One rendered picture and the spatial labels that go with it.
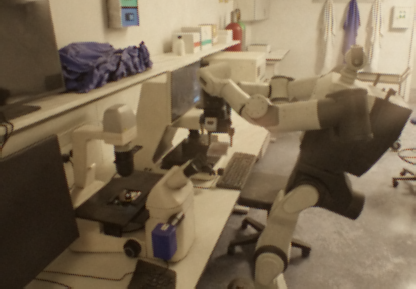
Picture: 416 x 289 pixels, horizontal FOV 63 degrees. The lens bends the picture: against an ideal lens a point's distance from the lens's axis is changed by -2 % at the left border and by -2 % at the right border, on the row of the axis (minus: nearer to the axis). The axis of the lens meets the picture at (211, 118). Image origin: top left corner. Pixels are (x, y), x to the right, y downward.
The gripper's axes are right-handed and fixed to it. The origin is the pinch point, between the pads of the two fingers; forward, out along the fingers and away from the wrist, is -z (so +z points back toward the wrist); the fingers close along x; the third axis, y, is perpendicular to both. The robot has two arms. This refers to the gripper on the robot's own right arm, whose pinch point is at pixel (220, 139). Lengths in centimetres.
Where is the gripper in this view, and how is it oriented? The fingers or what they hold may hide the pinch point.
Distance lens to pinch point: 155.0
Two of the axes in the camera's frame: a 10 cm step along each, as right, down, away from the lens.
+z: 0.2, -10.0, -0.9
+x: -9.9, -0.3, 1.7
